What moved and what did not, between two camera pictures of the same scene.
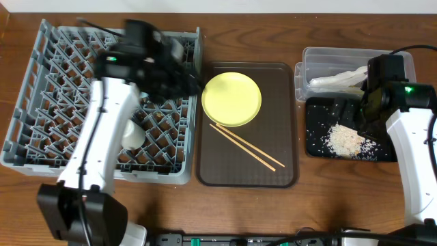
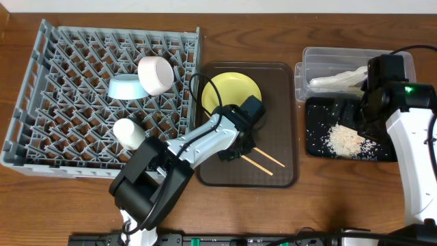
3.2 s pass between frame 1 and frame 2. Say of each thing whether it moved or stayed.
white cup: stayed
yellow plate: stayed
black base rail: stayed
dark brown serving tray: stayed
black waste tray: stayed
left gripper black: moved
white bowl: moved
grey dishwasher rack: stayed
